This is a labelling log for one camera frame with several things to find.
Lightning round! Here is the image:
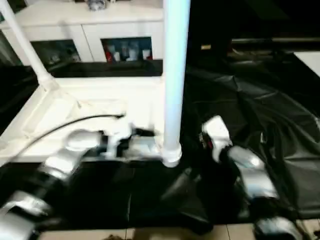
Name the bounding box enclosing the white plastic table top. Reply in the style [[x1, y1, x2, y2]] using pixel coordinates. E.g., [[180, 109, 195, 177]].
[[0, 76, 183, 169]]

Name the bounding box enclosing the white plastic table leg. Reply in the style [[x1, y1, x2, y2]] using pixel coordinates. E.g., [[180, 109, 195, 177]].
[[0, 0, 60, 92], [161, 0, 191, 169]]

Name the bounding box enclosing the black plastic mat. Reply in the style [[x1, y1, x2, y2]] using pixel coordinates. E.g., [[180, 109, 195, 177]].
[[0, 56, 320, 235]]

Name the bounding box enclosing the black tall cabinet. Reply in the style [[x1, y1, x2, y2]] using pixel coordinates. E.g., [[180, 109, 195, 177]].
[[186, 0, 233, 62]]

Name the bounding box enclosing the white glass-door cabinet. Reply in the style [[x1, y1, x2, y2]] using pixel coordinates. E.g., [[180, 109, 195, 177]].
[[0, 0, 165, 68]]

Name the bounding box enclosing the black long bar device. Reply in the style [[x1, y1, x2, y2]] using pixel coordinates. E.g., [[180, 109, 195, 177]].
[[231, 37, 320, 45]]

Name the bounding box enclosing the white flat board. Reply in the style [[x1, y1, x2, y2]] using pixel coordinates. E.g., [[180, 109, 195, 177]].
[[293, 51, 320, 74]]

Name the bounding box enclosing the black white crumpled bundle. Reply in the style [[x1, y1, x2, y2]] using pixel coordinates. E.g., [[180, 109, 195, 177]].
[[87, 0, 106, 11]]

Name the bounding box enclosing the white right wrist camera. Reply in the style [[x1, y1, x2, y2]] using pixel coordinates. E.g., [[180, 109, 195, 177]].
[[201, 115, 233, 163]]

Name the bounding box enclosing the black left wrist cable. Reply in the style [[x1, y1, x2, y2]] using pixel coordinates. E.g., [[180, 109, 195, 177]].
[[0, 113, 126, 166]]

